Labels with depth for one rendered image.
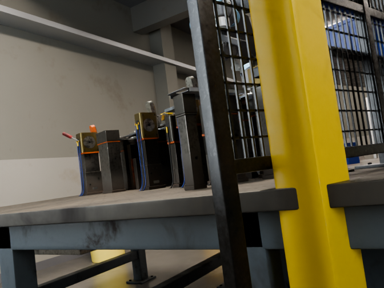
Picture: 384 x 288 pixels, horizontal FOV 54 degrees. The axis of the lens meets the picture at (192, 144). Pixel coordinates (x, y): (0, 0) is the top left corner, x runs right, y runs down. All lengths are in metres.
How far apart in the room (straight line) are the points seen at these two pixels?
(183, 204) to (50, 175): 3.50
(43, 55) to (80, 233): 3.59
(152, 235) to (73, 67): 3.97
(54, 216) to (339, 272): 0.74
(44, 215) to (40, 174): 3.05
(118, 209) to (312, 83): 0.52
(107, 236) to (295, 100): 0.60
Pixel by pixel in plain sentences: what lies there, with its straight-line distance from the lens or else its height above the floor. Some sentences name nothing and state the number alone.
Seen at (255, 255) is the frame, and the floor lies 0.57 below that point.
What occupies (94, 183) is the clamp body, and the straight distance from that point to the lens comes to 2.26.
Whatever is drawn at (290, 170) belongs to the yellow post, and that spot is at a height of 0.73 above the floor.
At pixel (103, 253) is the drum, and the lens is 3.90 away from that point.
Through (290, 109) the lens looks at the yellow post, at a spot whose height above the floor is 0.84.
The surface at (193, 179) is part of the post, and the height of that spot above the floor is 0.73.
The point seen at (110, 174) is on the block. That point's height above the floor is 0.80.
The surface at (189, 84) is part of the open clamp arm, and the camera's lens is 1.47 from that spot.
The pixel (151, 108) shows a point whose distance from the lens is 1.75.
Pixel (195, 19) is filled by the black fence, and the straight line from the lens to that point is 0.71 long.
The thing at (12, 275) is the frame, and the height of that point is 0.50.
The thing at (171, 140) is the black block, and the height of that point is 0.89.
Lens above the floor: 0.75
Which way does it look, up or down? 4 degrees up
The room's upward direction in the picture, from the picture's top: 7 degrees counter-clockwise
